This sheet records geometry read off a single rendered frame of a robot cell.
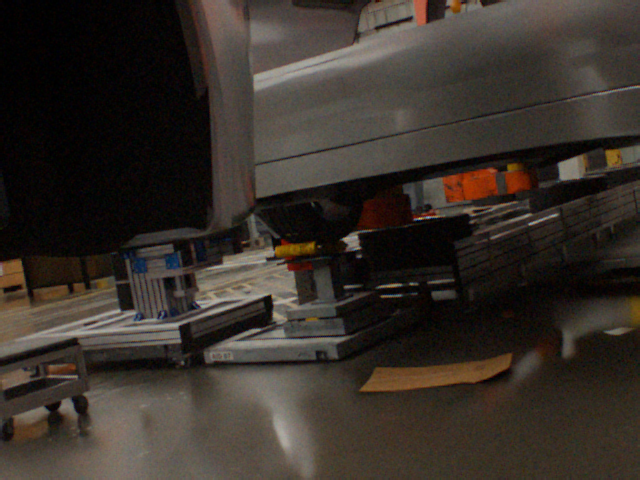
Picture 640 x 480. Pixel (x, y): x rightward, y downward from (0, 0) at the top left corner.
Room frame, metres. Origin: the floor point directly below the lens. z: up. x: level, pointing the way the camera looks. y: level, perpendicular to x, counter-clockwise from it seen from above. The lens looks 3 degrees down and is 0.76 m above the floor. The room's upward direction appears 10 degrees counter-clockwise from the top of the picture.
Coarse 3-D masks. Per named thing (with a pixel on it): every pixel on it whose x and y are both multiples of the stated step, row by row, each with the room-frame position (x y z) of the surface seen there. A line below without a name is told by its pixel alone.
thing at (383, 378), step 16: (512, 352) 3.18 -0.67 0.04; (384, 368) 3.35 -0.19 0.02; (400, 368) 3.33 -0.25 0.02; (416, 368) 3.30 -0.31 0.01; (432, 368) 3.26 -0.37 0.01; (448, 368) 3.21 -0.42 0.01; (464, 368) 3.16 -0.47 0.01; (480, 368) 3.13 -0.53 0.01; (496, 368) 3.03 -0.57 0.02; (368, 384) 3.17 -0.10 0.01; (384, 384) 3.14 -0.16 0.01; (400, 384) 3.10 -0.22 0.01; (416, 384) 3.06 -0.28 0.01; (432, 384) 3.01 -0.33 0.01
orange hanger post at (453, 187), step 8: (416, 0) 6.40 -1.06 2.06; (424, 0) 6.36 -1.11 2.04; (416, 8) 6.40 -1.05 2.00; (424, 8) 6.36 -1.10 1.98; (416, 16) 6.41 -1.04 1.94; (424, 16) 6.37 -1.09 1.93; (424, 24) 6.38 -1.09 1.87; (456, 176) 6.33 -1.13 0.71; (448, 184) 6.38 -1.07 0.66; (456, 184) 6.34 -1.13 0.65; (448, 192) 6.39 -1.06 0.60; (456, 192) 6.35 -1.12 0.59; (448, 200) 6.39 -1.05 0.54; (456, 200) 6.36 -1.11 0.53; (464, 200) 6.33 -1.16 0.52
